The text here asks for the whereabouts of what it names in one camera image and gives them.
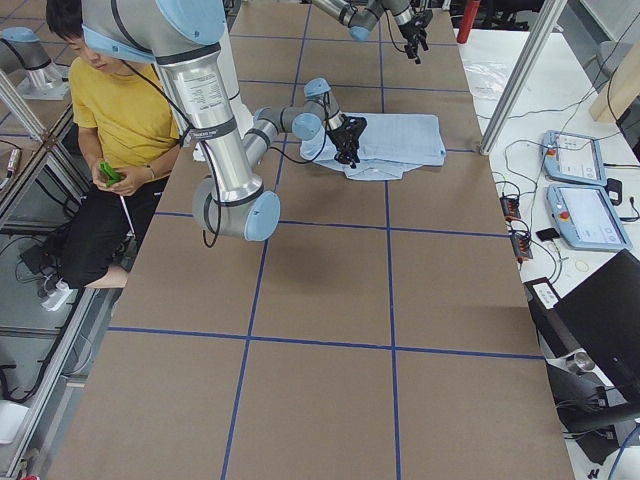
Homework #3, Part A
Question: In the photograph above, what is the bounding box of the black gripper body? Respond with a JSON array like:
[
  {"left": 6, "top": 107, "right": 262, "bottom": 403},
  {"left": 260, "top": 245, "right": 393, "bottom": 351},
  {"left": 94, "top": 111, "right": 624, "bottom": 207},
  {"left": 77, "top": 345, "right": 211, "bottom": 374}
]
[
  {"left": 397, "top": 17, "right": 428, "bottom": 48},
  {"left": 328, "top": 127, "right": 361, "bottom": 158}
]

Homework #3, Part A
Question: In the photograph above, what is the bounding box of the light blue long-sleeve shirt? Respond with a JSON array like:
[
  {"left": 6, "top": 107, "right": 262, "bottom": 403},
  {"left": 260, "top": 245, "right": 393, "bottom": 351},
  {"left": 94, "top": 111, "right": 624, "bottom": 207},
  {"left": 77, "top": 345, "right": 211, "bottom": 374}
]
[{"left": 300, "top": 113, "right": 446, "bottom": 181}]

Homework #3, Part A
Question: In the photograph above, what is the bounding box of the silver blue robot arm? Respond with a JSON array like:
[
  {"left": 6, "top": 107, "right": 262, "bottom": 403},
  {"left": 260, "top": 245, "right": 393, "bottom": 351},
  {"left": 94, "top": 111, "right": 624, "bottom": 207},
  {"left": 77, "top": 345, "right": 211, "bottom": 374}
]
[
  {"left": 82, "top": 1, "right": 367, "bottom": 241},
  {"left": 306, "top": 0, "right": 433, "bottom": 64}
]

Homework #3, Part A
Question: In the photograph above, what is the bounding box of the red cylinder bottle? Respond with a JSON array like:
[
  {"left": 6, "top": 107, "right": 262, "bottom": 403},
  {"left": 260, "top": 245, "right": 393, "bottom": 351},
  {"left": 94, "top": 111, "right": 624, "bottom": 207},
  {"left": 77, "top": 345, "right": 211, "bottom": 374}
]
[{"left": 456, "top": 0, "right": 481, "bottom": 44}]

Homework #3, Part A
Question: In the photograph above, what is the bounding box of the clear plastic bag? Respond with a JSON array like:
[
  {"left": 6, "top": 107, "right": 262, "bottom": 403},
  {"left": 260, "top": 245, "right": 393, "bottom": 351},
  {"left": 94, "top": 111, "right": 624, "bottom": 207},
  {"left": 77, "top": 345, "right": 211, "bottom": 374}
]
[{"left": 463, "top": 62, "right": 511, "bottom": 101}]

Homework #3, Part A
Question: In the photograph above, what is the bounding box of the upper orange black adapter box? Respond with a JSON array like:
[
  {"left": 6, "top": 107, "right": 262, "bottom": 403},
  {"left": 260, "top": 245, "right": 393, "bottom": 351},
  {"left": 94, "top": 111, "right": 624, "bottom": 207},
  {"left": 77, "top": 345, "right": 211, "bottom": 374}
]
[{"left": 500, "top": 195, "right": 522, "bottom": 221}]

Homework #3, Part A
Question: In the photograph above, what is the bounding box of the orange black adapter box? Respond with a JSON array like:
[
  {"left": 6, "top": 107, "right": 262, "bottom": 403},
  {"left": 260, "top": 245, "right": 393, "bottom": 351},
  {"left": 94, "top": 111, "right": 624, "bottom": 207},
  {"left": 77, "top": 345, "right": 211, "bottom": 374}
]
[
  {"left": 500, "top": 195, "right": 522, "bottom": 221},
  {"left": 510, "top": 230, "right": 533, "bottom": 264}
]

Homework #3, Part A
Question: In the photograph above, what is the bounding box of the lower orange black adapter box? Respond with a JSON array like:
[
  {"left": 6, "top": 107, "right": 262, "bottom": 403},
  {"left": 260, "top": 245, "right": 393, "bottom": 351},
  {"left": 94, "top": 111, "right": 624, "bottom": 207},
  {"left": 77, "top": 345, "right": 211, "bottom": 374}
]
[{"left": 510, "top": 230, "right": 533, "bottom": 264}]

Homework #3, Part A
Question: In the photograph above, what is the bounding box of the upper blue teach pendant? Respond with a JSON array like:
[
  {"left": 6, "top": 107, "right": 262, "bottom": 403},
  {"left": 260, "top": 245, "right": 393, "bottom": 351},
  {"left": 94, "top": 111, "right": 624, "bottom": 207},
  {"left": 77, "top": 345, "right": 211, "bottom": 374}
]
[{"left": 542, "top": 130, "right": 607, "bottom": 187}]

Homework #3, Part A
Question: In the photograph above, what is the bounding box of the blue teach pendant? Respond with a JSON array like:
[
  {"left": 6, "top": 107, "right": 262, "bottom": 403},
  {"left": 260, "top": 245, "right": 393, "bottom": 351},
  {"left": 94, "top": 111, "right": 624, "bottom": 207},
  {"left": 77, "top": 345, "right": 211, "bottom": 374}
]
[
  {"left": 542, "top": 130, "right": 607, "bottom": 187},
  {"left": 546, "top": 183, "right": 632, "bottom": 252}
]

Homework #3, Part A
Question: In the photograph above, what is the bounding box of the grey office chair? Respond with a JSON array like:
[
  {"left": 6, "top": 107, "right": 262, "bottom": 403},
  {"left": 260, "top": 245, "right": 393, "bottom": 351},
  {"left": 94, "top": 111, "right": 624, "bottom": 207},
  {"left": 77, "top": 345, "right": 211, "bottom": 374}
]
[{"left": 596, "top": 41, "right": 633, "bottom": 78}]

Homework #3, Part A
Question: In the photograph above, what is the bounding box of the wooden board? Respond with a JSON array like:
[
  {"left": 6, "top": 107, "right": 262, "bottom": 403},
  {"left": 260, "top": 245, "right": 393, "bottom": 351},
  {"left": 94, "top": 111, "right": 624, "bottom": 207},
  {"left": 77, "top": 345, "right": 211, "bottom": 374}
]
[{"left": 589, "top": 42, "right": 639, "bottom": 123}]

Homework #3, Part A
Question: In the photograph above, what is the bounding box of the person in yellow shirt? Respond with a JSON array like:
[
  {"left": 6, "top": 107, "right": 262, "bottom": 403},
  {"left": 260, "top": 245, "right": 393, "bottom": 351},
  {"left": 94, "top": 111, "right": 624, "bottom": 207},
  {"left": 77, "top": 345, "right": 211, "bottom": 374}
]
[{"left": 46, "top": 1, "right": 180, "bottom": 289}]

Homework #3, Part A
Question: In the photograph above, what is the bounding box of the lower blue teach pendant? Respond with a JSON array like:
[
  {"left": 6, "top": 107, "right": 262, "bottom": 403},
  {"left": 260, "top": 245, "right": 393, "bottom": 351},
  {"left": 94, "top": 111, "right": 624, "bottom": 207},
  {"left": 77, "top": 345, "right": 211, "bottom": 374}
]
[{"left": 546, "top": 183, "right": 632, "bottom": 252}]

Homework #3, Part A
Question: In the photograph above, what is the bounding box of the black computer monitor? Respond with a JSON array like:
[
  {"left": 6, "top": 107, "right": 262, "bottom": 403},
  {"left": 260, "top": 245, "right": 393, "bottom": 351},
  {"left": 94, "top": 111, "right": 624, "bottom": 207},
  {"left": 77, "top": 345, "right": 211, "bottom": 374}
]
[{"left": 524, "top": 250, "right": 639, "bottom": 464}]

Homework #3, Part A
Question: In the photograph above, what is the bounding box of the white power strip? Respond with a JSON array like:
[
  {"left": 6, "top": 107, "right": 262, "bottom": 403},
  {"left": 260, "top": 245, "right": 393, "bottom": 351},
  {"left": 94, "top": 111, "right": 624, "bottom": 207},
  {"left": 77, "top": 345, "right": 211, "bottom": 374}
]
[{"left": 41, "top": 279, "right": 72, "bottom": 312}]

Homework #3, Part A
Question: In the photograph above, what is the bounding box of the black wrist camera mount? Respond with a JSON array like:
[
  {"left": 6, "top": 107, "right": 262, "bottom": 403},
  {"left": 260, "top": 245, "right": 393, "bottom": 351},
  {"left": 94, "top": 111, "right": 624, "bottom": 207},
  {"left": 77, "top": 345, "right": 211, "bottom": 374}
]
[
  {"left": 412, "top": 9, "right": 433, "bottom": 29},
  {"left": 342, "top": 115, "right": 367, "bottom": 138}
]

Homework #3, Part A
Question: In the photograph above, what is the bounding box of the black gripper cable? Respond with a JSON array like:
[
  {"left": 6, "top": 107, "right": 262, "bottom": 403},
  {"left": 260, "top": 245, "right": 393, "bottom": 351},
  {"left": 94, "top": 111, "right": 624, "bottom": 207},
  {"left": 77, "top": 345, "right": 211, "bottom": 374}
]
[{"left": 377, "top": 12, "right": 409, "bottom": 54}]

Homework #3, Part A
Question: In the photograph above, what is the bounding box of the aluminium frame post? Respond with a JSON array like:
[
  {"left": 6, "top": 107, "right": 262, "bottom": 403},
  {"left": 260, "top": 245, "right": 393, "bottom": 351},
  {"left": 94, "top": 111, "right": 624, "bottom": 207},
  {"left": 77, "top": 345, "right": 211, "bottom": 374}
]
[{"left": 478, "top": 0, "right": 567, "bottom": 156}]

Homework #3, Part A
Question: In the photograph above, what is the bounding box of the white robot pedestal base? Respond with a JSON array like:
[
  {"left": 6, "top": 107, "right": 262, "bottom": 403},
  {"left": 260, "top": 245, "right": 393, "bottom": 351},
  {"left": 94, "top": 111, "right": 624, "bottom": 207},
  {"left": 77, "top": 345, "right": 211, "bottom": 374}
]
[{"left": 192, "top": 29, "right": 264, "bottom": 165}]

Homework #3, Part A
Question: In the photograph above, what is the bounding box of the green handled reacher stick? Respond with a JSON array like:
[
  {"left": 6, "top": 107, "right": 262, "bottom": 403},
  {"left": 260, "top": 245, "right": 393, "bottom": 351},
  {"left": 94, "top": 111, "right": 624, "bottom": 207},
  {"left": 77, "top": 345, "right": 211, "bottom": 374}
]
[{"left": 99, "top": 161, "right": 135, "bottom": 237}]

